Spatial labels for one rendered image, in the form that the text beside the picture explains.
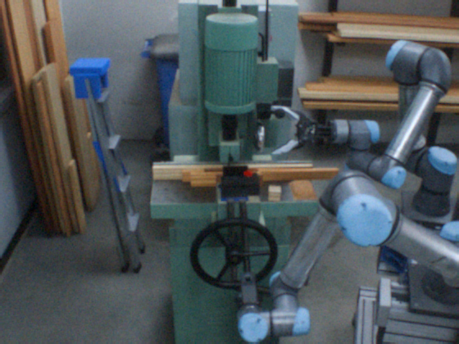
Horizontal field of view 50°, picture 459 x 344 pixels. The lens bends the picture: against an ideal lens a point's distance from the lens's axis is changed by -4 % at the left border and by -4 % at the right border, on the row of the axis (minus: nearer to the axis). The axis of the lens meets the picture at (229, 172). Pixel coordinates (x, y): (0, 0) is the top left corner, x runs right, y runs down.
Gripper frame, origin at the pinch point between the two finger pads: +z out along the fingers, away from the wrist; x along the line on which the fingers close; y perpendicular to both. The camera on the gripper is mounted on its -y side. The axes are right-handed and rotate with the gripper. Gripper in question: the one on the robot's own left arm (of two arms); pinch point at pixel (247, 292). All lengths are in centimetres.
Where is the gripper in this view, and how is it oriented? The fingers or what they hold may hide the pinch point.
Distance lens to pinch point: 172.0
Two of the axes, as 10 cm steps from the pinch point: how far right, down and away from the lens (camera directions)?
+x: 10.0, -0.4, 0.0
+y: 0.4, 10.0, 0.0
